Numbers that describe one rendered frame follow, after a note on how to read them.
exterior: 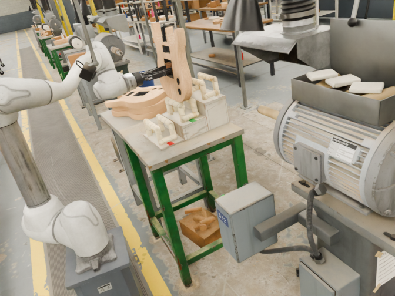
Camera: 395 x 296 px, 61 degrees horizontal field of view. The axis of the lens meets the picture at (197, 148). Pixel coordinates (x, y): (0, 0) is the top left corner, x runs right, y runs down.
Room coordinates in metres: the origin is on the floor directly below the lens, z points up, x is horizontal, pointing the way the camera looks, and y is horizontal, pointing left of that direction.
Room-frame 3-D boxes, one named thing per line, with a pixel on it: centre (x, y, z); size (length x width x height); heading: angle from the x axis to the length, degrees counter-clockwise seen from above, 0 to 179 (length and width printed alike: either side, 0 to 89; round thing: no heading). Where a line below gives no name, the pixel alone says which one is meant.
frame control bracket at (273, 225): (0.81, -0.21, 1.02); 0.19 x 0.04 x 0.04; 112
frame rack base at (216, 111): (1.92, -0.09, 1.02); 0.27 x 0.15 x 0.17; 26
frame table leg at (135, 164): (2.05, 0.44, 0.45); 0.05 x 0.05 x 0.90; 22
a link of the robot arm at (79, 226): (1.21, 0.56, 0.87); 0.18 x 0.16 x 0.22; 66
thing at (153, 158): (1.89, 0.11, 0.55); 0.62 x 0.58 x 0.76; 22
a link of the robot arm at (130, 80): (1.76, 0.28, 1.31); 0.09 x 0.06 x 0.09; 24
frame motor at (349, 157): (0.80, -0.41, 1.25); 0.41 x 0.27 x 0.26; 22
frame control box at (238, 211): (0.79, -0.16, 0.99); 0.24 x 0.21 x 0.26; 22
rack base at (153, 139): (1.80, 0.18, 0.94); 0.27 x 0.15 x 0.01; 26
